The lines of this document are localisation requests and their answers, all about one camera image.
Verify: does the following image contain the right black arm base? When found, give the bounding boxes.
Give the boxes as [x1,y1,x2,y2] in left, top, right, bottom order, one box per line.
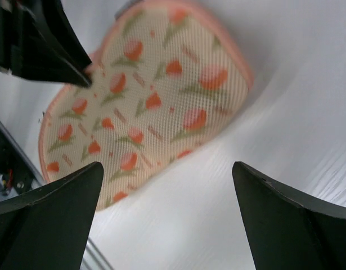
[0,130,35,202]

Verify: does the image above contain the aluminium mounting rail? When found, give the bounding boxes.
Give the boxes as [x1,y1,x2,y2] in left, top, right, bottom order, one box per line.
[0,121,111,269]

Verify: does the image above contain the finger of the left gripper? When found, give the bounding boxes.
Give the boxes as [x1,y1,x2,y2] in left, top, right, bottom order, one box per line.
[0,0,92,88]

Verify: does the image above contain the pink floral laundry bag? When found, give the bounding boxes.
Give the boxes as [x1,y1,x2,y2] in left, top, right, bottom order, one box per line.
[39,1,253,210]

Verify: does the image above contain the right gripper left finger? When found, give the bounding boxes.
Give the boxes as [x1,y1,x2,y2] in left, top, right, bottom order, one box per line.
[0,162,104,269]

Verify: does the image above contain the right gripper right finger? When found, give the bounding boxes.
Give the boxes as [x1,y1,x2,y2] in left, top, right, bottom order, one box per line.
[232,161,346,269]

